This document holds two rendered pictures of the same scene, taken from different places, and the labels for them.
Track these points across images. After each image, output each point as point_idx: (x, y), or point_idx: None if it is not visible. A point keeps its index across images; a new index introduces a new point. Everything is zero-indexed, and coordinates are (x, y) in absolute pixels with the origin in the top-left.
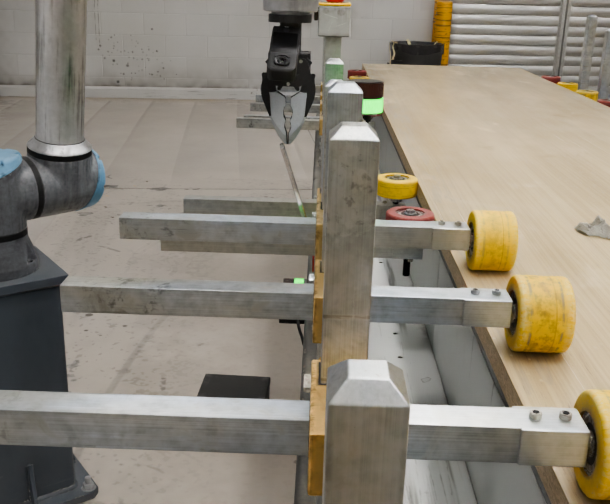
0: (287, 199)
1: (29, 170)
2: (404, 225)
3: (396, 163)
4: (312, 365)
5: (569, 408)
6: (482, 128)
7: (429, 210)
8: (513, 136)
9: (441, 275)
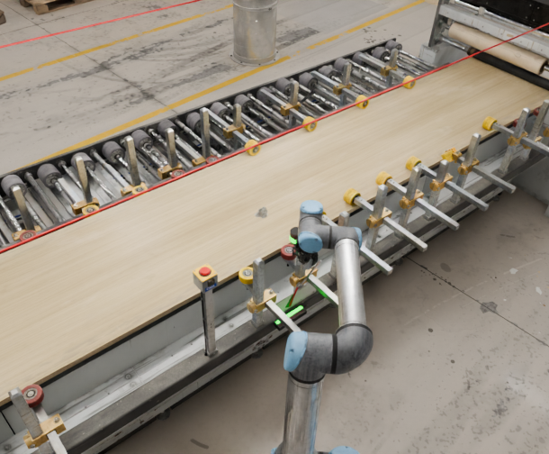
0: (275, 309)
1: (324, 453)
2: (335, 223)
3: (93, 364)
4: (410, 201)
5: (387, 181)
6: (89, 300)
7: (282, 247)
8: (106, 281)
9: (268, 266)
